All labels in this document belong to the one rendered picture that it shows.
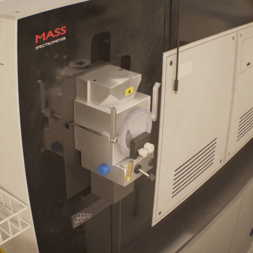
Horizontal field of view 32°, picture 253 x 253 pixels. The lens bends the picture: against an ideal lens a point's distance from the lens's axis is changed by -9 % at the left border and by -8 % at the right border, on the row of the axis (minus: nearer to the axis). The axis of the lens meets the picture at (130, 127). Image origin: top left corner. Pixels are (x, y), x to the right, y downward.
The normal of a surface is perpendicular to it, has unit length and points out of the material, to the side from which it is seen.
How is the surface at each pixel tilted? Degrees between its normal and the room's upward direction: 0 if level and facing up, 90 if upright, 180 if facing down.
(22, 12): 0
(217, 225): 90
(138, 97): 0
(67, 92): 90
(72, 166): 90
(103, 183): 90
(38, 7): 0
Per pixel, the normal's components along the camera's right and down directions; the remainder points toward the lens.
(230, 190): 0.03, -0.89
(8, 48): -0.61, 0.35
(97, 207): 0.79, 0.30
